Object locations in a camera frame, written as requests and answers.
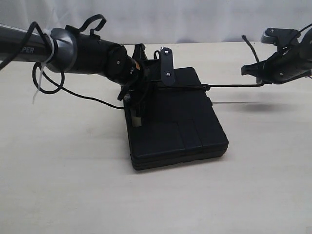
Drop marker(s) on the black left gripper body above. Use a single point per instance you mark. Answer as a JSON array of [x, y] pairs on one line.
[[144, 71]]

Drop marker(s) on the white backdrop curtain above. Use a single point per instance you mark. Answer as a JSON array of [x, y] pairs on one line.
[[163, 21]]

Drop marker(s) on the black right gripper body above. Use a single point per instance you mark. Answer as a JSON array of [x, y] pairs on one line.
[[281, 66]]

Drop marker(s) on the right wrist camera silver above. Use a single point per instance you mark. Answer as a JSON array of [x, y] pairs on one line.
[[268, 39]]

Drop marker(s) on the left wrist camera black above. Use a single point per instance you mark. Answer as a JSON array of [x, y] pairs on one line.
[[167, 66]]

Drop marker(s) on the black plastic carrying case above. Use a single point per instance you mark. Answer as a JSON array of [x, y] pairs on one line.
[[177, 127]]

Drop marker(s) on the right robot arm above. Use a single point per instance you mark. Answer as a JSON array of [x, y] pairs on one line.
[[305, 54]]

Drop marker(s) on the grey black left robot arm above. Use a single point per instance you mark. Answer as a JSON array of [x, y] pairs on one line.
[[69, 51]]

